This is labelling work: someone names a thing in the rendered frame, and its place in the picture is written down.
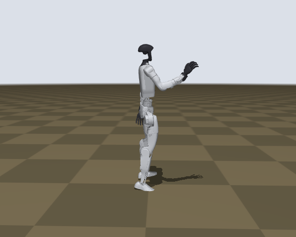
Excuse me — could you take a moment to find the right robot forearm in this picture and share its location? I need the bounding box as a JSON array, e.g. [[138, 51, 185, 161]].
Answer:
[[161, 74, 184, 89]]

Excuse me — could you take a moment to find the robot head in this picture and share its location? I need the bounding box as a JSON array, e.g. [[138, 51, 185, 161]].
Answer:
[[138, 44, 153, 66]]

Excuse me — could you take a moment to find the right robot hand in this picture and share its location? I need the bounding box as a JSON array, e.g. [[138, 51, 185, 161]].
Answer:
[[181, 61, 199, 81]]

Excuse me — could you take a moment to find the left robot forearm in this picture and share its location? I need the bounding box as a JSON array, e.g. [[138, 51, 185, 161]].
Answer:
[[140, 93, 146, 106]]

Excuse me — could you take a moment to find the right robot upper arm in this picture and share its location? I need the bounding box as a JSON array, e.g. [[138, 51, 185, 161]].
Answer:
[[143, 66, 166, 91]]

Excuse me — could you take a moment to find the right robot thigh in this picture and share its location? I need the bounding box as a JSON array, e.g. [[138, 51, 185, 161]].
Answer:
[[141, 111, 158, 155]]

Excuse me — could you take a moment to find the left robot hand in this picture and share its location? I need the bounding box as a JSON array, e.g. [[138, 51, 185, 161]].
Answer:
[[136, 106, 144, 125]]

